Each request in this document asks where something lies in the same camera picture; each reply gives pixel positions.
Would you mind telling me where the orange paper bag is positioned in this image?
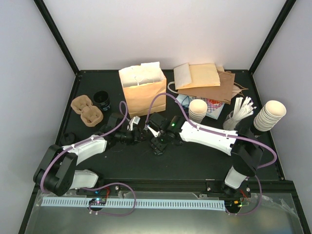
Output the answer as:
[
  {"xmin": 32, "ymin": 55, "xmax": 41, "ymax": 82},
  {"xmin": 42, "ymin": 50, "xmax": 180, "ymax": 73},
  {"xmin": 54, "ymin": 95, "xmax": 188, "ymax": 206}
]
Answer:
[
  {"xmin": 118, "ymin": 62, "xmax": 167, "ymax": 118},
  {"xmin": 167, "ymin": 63, "xmax": 220, "ymax": 94}
]

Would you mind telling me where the black printed paper cup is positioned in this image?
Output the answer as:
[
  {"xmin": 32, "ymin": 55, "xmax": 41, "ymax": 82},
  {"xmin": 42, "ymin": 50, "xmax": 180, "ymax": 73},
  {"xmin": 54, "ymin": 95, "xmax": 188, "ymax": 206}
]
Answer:
[{"xmin": 93, "ymin": 91, "xmax": 110, "ymax": 111}]

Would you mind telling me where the single black paper cup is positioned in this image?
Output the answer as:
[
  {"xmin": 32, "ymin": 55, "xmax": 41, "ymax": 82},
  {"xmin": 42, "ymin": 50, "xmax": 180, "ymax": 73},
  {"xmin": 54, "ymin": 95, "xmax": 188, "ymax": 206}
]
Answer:
[{"xmin": 152, "ymin": 147, "xmax": 165, "ymax": 156}]

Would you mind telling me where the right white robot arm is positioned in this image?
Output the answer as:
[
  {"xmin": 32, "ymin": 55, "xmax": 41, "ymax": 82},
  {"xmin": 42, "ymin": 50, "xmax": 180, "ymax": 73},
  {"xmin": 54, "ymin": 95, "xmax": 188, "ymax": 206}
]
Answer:
[{"xmin": 145, "ymin": 113, "xmax": 264, "ymax": 196}]

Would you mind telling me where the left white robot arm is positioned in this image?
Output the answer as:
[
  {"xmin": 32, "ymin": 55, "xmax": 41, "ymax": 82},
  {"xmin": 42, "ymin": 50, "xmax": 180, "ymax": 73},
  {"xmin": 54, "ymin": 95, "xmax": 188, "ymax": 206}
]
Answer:
[{"xmin": 33, "ymin": 113, "xmax": 145, "ymax": 196}]

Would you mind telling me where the brown pulp cup carrier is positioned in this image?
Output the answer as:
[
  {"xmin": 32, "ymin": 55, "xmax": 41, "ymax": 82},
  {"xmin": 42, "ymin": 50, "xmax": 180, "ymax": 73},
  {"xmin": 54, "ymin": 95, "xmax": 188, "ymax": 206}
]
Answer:
[{"xmin": 71, "ymin": 95, "xmax": 103, "ymax": 127}]

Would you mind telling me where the white paper cup stack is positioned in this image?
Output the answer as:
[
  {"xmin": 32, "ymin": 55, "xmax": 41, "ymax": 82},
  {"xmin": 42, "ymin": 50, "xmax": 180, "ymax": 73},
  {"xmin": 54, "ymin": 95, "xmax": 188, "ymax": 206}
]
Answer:
[{"xmin": 189, "ymin": 99, "xmax": 208, "ymax": 123}]

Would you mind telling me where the left black lid stack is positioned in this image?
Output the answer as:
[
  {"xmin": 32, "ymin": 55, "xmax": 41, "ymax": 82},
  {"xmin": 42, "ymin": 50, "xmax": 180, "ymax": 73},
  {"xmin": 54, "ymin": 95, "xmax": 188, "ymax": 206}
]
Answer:
[{"xmin": 59, "ymin": 132, "xmax": 78, "ymax": 146}]

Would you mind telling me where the small circuit board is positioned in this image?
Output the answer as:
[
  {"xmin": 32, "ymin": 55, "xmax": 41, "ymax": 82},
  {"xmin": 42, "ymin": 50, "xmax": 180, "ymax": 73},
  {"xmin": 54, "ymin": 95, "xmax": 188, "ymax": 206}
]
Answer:
[{"xmin": 89, "ymin": 198, "xmax": 106, "ymax": 206}]

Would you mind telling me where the brown kraft paper bag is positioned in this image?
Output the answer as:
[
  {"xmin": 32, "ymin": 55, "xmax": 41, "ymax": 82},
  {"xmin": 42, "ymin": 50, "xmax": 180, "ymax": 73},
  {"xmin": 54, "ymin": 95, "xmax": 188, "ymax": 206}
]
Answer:
[{"xmin": 177, "ymin": 71, "xmax": 247, "ymax": 104}]

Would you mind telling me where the tilted paper cup stack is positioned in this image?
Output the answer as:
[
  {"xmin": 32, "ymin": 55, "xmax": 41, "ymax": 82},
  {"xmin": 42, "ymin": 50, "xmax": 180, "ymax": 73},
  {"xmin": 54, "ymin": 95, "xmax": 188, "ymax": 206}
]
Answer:
[{"xmin": 250, "ymin": 100, "xmax": 287, "ymax": 138}]

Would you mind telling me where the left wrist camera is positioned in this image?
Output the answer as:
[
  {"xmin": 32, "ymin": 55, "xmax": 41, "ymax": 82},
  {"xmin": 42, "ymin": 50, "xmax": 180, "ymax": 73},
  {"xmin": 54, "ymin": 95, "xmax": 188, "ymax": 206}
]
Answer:
[{"xmin": 127, "ymin": 116, "xmax": 140, "ymax": 131}]

